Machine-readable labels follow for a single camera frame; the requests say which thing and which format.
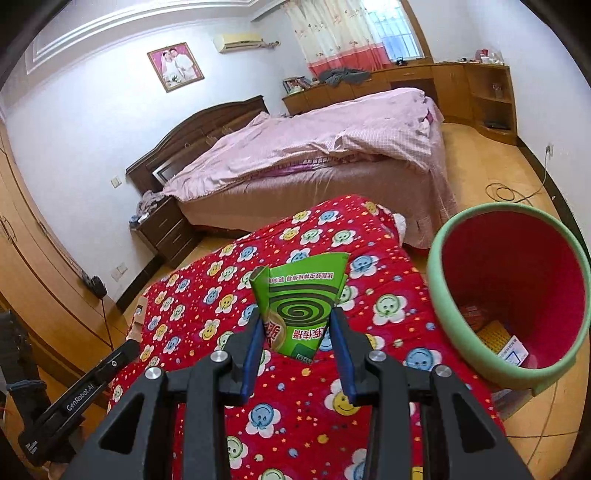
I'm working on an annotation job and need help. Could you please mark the pink duvet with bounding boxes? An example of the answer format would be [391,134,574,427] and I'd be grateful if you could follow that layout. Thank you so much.
[163,88,444,204]

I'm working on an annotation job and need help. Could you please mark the brown cardboard box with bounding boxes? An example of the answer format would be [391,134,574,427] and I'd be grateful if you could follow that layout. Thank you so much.
[127,295,149,340]

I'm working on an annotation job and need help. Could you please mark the red bin with green rim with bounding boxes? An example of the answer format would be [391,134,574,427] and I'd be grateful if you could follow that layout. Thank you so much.
[427,204,588,390]

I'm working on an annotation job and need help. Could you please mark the black power adapter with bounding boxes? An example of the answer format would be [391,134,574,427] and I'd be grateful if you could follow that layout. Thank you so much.
[83,272,108,299]

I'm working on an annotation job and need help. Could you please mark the long wooden cabinet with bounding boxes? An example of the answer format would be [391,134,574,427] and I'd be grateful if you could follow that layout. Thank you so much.
[281,62,518,147]

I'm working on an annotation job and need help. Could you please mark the dark grey clothes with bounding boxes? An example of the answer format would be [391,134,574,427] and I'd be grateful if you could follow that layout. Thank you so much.
[318,68,373,86]

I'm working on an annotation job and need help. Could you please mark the pile of clothes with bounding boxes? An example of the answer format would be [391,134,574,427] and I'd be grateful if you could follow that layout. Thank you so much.
[129,189,170,227]

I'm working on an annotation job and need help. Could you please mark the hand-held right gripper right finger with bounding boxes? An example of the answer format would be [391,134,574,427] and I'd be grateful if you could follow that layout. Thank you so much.
[329,308,532,480]

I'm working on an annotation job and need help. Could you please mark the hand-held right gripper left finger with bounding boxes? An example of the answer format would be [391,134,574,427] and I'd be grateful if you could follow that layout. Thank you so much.
[60,305,265,480]

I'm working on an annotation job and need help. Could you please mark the yellow foam net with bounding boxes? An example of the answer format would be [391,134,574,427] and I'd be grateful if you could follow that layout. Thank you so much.
[475,320,516,356]

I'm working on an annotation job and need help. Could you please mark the black hanging cable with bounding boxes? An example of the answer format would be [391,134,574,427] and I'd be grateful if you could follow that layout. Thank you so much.
[99,295,116,352]

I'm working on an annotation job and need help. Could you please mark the barred window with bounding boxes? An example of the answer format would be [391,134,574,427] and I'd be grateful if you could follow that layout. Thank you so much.
[360,0,426,61]

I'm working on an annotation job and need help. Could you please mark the white air conditioner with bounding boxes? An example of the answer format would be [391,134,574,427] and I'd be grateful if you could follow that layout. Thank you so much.
[212,31,269,54]

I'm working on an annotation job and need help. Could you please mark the floral curtain with red hem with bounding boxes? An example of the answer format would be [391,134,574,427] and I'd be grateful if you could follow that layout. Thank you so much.
[286,0,393,77]

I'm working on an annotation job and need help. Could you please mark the black bag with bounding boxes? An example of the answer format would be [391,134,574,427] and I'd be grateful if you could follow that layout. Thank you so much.
[0,311,52,417]

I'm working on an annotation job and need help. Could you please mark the red smiley flower printed blanket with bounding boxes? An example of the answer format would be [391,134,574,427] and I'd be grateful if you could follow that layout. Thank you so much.
[107,194,507,480]

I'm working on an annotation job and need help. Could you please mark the green spiral print box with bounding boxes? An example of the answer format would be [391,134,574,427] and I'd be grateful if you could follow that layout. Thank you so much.
[250,251,351,363]

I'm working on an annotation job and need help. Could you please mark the coiled floor cable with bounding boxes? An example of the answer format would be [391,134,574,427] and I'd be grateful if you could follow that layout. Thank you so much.
[485,154,556,206]

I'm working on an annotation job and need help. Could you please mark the wooden bed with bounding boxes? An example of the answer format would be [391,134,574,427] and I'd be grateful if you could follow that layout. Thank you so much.
[126,95,459,251]

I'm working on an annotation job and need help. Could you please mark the wooden wardrobe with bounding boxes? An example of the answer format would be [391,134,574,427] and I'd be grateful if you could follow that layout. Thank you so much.
[0,124,154,366]

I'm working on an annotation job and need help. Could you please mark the wooden nightstand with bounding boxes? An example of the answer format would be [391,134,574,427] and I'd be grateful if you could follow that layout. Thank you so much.
[130,196,199,269]

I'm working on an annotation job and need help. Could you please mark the framed wall photo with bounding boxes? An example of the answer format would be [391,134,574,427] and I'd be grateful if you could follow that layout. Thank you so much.
[147,42,205,93]

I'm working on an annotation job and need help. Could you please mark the teal and white box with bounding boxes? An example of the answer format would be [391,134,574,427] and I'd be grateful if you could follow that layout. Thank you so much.
[499,337,530,368]

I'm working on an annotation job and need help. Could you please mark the orange cardboard box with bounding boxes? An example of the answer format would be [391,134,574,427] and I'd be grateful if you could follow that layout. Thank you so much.
[455,302,491,333]

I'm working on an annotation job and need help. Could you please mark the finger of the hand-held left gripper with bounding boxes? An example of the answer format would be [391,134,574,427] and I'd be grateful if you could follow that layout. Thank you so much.
[90,340,142,389]

